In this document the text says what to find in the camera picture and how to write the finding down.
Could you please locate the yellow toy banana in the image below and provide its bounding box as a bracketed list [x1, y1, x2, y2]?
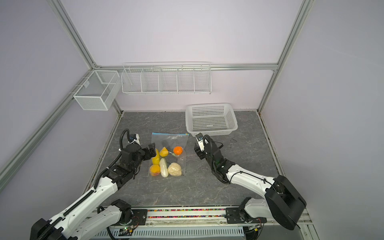
[152, 149, 161, 165]

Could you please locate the orange yellow toy fruit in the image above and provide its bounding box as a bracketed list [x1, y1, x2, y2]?
[149, 165, 161, 176]

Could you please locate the yellow toy lemon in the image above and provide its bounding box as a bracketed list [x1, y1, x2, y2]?
[159, 147, 169, 158]

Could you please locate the white toy radish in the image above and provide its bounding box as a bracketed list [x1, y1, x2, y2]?
[159, 158, 169, 178]

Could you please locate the clear zip top bag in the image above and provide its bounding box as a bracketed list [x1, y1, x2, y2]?
[148, 133, 190, 178]

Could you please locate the beige round toy bun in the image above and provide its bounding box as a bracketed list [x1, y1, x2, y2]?
[168, 163, 182, 177]

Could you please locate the orange toy carrot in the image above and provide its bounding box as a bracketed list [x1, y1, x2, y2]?
[173, 146, 183, 155]

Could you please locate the white plastic perforated basket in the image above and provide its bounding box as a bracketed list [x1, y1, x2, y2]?
[186, 103, 238, 136]

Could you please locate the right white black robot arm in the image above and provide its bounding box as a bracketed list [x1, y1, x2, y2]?
[194, 134, 307, 231]

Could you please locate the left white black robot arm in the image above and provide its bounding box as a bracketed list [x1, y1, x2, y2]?
[30, 129, 157, 240]

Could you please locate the small white mesh box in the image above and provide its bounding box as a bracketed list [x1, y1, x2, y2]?
[74, 70, 122, 111]

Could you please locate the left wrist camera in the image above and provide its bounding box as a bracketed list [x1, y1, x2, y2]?
[129, 134, 141, 146]

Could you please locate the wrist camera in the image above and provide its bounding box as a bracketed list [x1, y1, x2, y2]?
[129, 134, 141, 146]
[195, 133, 205, 152]

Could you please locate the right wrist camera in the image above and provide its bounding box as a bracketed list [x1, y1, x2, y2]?
[195, 133, 205, 152]

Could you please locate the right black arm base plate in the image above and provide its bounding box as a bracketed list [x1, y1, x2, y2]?
[225, 208, 267, 224]

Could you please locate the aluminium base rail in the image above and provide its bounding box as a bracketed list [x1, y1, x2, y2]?
[58, 204, 313, 230]

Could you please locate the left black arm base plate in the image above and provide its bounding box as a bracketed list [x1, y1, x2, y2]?
[113, 209, 148, 226]

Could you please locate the long white wire shelf basket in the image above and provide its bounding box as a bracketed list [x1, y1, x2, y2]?
[121, 62, 212, 95]

